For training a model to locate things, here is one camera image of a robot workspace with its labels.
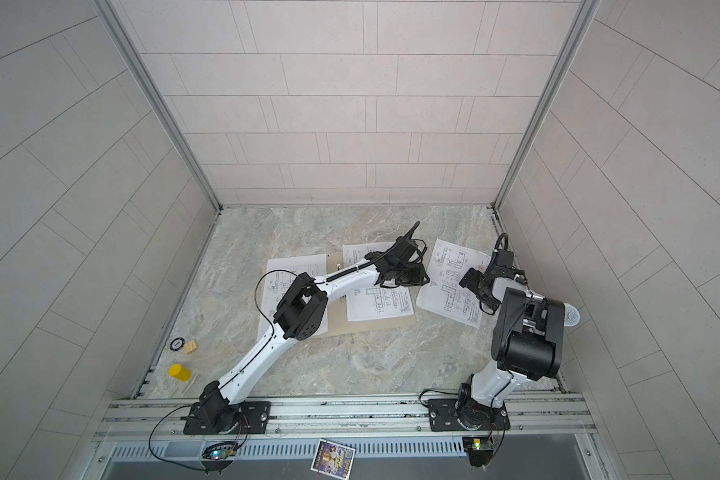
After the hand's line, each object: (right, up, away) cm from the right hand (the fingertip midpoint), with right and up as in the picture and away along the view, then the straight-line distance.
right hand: (473, 283), depth 96 cm
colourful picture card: (-41, -33, -31) cm, 61 cm away
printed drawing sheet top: (-52, +8, -35) cm, 63 cm away
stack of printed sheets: (-10, -2, -2) cm, 11 cm away
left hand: (-12, +2, -1) cm, 12 cm away
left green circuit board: (-66, -31, -31) cm, 79 cm away
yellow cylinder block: (-80, -18, -23) cm, 85 cm away
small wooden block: (-82, -15, -15) cm, 85 cm away
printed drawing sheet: (-32, -5, -4) cm, 33 cm away
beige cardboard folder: (-42, -9, -11) cm, 45 cm away
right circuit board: (-8, -33, -28) cm, 44 cm away
